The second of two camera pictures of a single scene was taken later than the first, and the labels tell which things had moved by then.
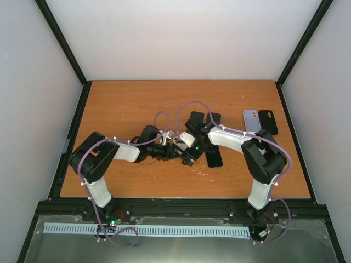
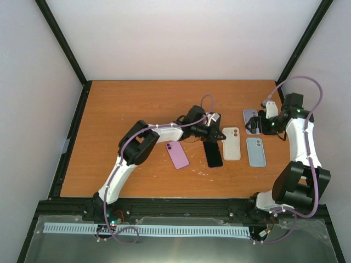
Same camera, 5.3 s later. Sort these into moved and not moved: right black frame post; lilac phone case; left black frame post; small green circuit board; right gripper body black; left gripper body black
Moved: left gripper body black; right gripper body black
Not moved: lilac phone case; left black frame post; right black frame post; small green circuit board
